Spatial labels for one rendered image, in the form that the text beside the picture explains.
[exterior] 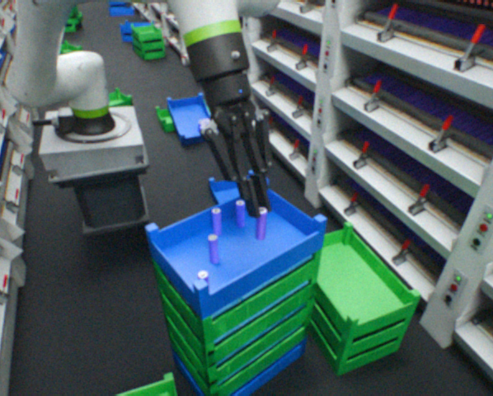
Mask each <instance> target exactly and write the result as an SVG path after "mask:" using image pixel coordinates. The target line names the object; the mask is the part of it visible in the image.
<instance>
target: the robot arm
mask: <svg viewBox="0 0 493 396"><path fill-rule="evenodd" d="M95 1H110V2H131V3H168V5H169V7H170V9H171V11H172V13H173V15H174V17H175V18H176V22H177V25H178V26H179V29H180V33H181V37H182V40H183V43H184V46H185V48H186V51H187V54H188V57H189V61H190V66H191V69H192V73H193V75H194V78H195V81H196V82H197V83H201V82H204V86H202V89H203V93H204V98H205V100H206V103H207V106H208V107H209V109H210V122H209V123H208V125H207V126H206V127H205V128H204V129H202V130H200V135H201V136H202V137H203V138H204V139H205V140H206V143H207V144H208V146H209V148H210V149H211V151H212V153H213V155H214V157H215V161H216V163H217V164H218V167H219V169H220V172H221V173H222V175H223V179H224V181H226V182H236V184H237V189H238V194H239V197H240V199H241V200H244V201H245V203H246V210H247V213H248V216H250V217H253V218H260V217H261V212H260V208H265V209H266V210H267V213H270V212H271V211H273V210H271V208H270V202H269V198H268V195H267V192H266V191H267V190H268V184H267V180H266V177H265V175H266V173H267V172H268V169H267V168H268V167H271V166H273V160H271V151H270V136H269V129H268V119H269V114H270V113H269V111H268V110H264V111H262V110H259V109H256V106H255V104H254V103H253V102H252V100H251V89H250V84H249V81H248V77H247V74H246V73H244V74H243V71H245V70H248V69H249V68H250V67H251V66H250V62H249V59H248V55H247V49H246V46H245V42H244V38H243V34H242V28H241V25H240V22H239V21H238V19H239V17H263V16H266V15H268V14H269V13H271V12H272V11H273V10H274V9H275V8H276V7H277V6H278V5H279V4H280V2H281V0H17V4H18V21H17V31H16V47H15V52H14V55H13V60H12V65H11V67H10V71H9V73H8V75H7V87H8V90H9V92H10V94H11V96H12V97H13V98H14V99H15V100H16V101H17V102H19V103H20V104H22V105H23V106H27V107H31V108H39V107H43V106H49V105H53V104H56V103H60V102H61V101H67V100H68V102H69V106H70V108H59V112H58V114H57V115H53V116H52V118H51V119H34V120H32V124H33V126H51V125H52V126H53V127H54V128H55V129H57V128H59V130H60V133H61V134H71V133H75V134H78V135H81V136H99V135H104V134H108V133H110V131H112V130H113V129H114V128H115V124H116V121H115V120H114V119H113V118H112V116H111V115H110V110H109V104H110V101H109V95H108V88H107V83H106V73H105V70H106V68H104V67H105V62H104V59H102V58H101V56H100V55H98V54H95V53H92V52H87V51H78V52H72V53H67V54H61V56H59V49H60V45H61V41H62V38H63V32H64V28H65V26H66V23H67V20H68V19H69V17H70V14H71V11H72V9H73V8H74V7H75V5H77V4H79V3H84V2H95ZM252 121H255V131H254V129H253V126H252ZM216 128H217V129H218V130H219V131H220V132H221V133H222V134H223V140H224V142H225V144H227V147H228V154H229V156H228V154H227V152H225V149H224V147H223V145H222V141H221V139H220V138H219V137H218V131H217V130H216ZM255 134H256V138H255V136H254V135H255ZM240 138H241V139H242V142H243V145H244V148H245V150H246V155H247V157H248V160H249V163H250V165H251V170H252V172H253V173H252V174H250V175H249V177H250V179H247V173H246V169H245V164H244V160H243V155H242V151H241V148H240V142H239V141H240ZM229 159H230V160H229Z"/></svg>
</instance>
